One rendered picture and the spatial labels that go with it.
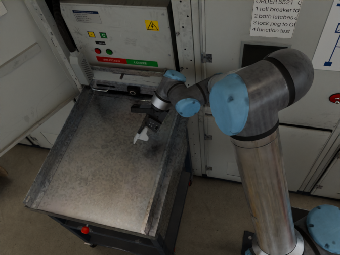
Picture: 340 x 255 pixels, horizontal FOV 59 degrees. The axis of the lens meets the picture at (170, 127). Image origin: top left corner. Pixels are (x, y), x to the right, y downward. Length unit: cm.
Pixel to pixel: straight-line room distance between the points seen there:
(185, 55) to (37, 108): 85
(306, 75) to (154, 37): 82
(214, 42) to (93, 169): 79
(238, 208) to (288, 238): 130
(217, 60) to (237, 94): 69
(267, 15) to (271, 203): 63
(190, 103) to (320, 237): 61
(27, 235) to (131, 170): 128
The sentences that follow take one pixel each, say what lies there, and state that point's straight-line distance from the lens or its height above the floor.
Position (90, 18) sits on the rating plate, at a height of 132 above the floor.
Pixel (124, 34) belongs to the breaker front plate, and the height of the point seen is 125.
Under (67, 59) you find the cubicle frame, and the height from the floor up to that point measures 110.
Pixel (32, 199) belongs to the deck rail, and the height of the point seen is 87.
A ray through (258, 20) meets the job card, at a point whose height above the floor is 140.
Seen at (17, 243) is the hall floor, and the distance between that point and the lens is 252.
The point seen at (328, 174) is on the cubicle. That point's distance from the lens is 200.
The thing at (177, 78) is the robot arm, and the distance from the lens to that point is 122.
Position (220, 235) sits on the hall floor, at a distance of 215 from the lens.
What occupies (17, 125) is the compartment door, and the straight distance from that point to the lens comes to 173.
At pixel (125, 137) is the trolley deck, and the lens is 152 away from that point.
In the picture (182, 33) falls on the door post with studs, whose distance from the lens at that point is 124.
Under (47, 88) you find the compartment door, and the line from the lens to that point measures 170.
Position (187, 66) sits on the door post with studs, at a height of 113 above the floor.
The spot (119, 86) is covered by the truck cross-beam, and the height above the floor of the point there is 90.
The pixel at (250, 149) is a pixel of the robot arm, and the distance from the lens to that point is 67.
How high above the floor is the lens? 208
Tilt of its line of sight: 55 degrees down
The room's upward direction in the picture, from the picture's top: 12 degrees counter-clockwise
